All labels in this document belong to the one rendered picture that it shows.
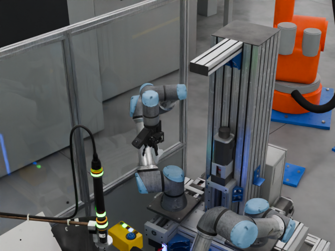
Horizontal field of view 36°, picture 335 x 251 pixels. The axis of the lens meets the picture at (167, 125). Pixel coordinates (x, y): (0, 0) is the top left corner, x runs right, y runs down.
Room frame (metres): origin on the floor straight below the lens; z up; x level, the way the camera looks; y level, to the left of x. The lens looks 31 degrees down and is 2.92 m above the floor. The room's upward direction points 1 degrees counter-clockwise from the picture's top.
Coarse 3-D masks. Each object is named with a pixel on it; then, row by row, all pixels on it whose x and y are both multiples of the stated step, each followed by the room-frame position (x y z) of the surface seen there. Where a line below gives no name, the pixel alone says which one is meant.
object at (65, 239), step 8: (88, 216) 1.66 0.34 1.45; (96, 216) 1.66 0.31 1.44; (64, 224) 1.63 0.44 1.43; (56, 232) 1.61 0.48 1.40; (64, 232) 1.61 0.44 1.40; (72, 232) 1.61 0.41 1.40; (80, 232) 1.61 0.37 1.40; (88, 232) 1.61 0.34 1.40; (56, 240) 1.59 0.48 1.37; (64, 240) 1.59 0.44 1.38; (72, 240) 1.59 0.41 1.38; (80, 240) 1.59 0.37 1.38; (88, 240) 1.59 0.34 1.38; (64, 248) 1.57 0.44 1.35; (72, 248) 1.57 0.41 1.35; (80, 248) 1.56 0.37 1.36; (88, 248) 1.56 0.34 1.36; (96, 248) 1.56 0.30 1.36
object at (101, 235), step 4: (96, 156) 1.49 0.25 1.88; (92, 160) 1.49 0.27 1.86; (96, 160) 1.49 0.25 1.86; (92, 164) 1.48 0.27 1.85; (96, 164) 1.48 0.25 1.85; (100, 164) 1.49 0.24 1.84; (92, 168) 1.48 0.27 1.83; (96, 168) 1.48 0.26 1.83; (100, 168) 1.49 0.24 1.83; (100, 232) 1.48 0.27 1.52; (104, 232) 1.48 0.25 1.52; (100, 236) 1.48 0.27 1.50; (104, 236) 1.48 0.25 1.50; (100, 240) 1.48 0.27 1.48; (104, 240) 1.48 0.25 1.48
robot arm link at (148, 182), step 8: (136, 96) 2.46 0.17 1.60; (136, 104) 2.41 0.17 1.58; (136, 112) 2.39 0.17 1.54; (136, 120) 2.38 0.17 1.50; (136, 128) 2.38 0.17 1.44; (144, 160) 2.25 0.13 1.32; (152, 160) 2.26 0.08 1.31; (144, 168) 2.21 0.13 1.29; (152, 168) 2.21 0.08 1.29; (136, 176) 2.20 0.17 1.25; (144, 176) 2.19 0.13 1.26; (152, 176) 2.19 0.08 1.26; (160, 176) 2.19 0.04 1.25; (144, 184) 2.16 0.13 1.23; (152, 184) 2.16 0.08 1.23; (160, 184) 2.16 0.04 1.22; (144, 192) 2.15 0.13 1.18; (152, 192) 2.16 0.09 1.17
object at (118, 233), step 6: (114, 228) 1.99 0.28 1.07; (120, 228) 1.99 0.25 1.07; (132, 228) 1.99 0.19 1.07; (108, 234) 1.98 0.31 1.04; (114, 234) 1.95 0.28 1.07; (120, 234) 1.94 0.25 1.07; (126, 234) 1.94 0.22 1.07; (138, 234) 1.94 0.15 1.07; (114, 240) 1.95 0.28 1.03; (120, 240) 1.91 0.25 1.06; (126, 240) 1.90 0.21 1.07; (132, 240) 1.90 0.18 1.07; (138, 240) 1.92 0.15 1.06; (120, 246) 1.91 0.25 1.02; (126, 246) 1.88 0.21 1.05; (132, 246) 1.89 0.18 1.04; (138, 246) 1.92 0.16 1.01
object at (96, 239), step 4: (88, 224) 1.50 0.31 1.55; (88, 228) 1.49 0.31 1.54; (92, 228) 1.49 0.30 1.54; (96, 228) 1.50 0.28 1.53; (92, 232) 1.48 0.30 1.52; (96, 232) 1.48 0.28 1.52; (96, 236) 1.49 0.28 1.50; (108, 236) 1.52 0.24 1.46; (96, 240) 1.49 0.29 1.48; (108, 240) 1.50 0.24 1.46; (112, 240) 1.50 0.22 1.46; (96, 244) 1.48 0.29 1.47; (100, 244) 1.48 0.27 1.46; (104, 244) 1.48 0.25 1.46; (108, 244) 1.48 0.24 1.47; (100, 248) 1.46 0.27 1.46; (104, 248) 1.46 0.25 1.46
